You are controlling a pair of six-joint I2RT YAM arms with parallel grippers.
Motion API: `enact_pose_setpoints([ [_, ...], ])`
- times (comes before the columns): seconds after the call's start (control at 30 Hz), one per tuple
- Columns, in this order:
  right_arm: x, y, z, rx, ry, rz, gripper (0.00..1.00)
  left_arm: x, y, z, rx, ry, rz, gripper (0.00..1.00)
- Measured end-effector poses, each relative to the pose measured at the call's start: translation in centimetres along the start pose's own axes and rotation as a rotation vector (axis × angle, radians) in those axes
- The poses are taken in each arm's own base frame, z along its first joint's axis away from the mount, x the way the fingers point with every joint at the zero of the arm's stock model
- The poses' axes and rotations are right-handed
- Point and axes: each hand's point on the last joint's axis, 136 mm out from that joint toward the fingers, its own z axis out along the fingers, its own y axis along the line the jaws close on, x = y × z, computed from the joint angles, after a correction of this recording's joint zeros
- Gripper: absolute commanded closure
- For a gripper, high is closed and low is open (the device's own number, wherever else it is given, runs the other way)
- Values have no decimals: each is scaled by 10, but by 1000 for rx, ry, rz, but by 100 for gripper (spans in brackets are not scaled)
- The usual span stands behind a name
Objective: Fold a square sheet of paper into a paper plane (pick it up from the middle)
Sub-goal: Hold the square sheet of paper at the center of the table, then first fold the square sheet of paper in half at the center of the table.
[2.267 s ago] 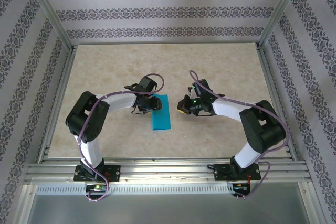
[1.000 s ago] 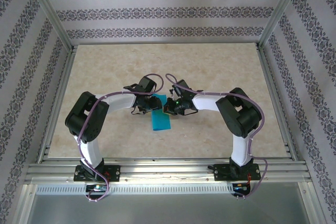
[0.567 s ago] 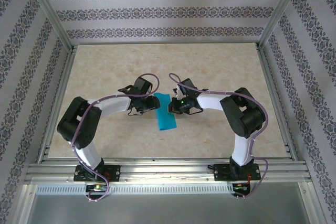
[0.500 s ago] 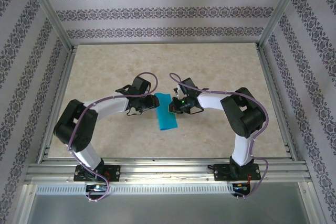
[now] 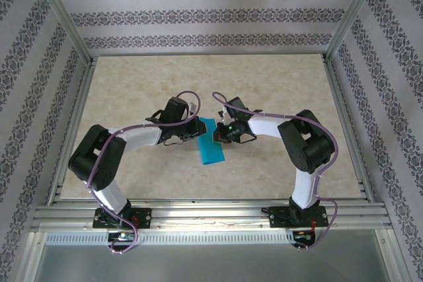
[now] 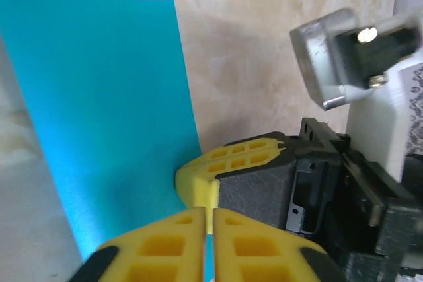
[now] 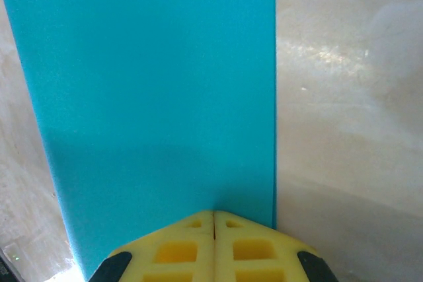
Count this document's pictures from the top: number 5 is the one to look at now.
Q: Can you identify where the blue paper sheet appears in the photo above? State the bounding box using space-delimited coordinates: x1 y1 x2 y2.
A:
197 117 226 166

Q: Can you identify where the grey metal panel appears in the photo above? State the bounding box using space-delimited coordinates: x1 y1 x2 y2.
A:
32 244 390 282

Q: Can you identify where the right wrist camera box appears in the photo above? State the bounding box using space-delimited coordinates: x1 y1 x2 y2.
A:
217 107 233 125

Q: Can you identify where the aluminium mounting rail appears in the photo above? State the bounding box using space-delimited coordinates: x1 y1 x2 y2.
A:
32 197 394 232

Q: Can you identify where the aluminium side rail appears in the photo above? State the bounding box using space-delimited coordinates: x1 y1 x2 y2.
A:
46 56 99 206
321 55 378 204

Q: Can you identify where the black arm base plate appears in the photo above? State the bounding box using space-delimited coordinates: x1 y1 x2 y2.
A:
268 205 329 229
92 207 153 230

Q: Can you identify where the slotted grey cable duct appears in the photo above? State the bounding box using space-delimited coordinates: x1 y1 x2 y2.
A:
44 230 295 246

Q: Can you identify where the aluminium frame post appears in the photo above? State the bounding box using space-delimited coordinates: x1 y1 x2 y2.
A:
322 0 388 64
28 0 97 67

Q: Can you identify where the aluminium frame bar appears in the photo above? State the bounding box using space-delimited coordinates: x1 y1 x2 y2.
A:
375 229 407 282
16 231 47 282

